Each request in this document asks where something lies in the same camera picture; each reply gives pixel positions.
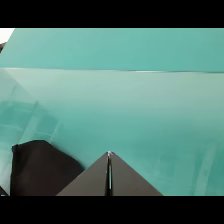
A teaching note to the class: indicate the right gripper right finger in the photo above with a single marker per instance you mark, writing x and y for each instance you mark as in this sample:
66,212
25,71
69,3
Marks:
128,180

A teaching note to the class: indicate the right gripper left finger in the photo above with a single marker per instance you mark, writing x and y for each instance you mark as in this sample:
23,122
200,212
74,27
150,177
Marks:
94,180

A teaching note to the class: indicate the black shirt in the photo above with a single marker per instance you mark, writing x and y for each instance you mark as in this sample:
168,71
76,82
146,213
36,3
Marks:
40,170

